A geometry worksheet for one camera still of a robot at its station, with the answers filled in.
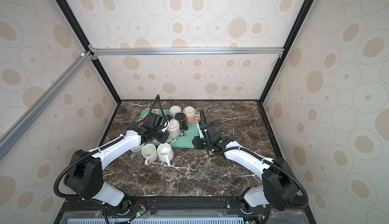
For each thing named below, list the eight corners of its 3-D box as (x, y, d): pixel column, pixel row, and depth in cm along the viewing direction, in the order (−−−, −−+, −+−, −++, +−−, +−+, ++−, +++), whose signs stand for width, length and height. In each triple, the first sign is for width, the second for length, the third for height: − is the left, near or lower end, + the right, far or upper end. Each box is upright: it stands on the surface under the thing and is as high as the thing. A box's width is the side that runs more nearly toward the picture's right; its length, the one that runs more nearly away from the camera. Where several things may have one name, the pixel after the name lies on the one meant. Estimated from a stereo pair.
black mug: (184, 133, 102) (183, 125, 95) (175, 122, 108) (174, 114, 101) (191, 128, 105) (191, 120, 97) (182, 118, 110) (181, 110, 103)
